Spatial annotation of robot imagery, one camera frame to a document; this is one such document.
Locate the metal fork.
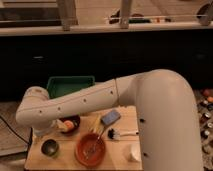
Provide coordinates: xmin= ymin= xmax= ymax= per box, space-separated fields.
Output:
xmin=86 ymin=129 xmax=105 ymax=159

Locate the blue sponge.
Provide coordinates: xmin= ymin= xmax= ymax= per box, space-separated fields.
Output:
xmin=101 ymin=110 xmax=121 ymax=126

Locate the orange plastic bowl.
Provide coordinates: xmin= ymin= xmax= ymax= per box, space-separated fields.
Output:
xmin=75 ymin=133 xmax=106 ymax=167

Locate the orange fruit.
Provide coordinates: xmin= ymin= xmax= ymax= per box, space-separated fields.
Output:
xmin=64 ymin=120 xmax=74 ymax=130

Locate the black dish brush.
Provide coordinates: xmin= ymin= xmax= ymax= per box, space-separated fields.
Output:
xmin=107 ymin=129 xmax=139 ymax=140

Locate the green cup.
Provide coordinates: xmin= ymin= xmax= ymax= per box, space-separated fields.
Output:
xmin=41 ymin=139 xmax=59 ymax=157

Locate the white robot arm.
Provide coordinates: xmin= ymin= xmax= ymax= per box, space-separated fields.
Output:
xmin=16 ymin=69 xmax=204 ymax=171

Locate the dark bowl with fruit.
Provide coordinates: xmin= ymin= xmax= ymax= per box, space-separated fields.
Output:
xmin=59 ymin=115 xmax=81 ymax=133

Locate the black cable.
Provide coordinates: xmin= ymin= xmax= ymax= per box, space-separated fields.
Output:
xmin=0 ymin=115 xmax=31 ymax=146

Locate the green plastic tray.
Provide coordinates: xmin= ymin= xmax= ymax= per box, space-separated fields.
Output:
xmin=47 ymin=76 xmax=95 ymax=99

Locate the white cup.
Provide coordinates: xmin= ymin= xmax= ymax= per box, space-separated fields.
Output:
xmin=130 ymin=143 xmax=141 ymax=162

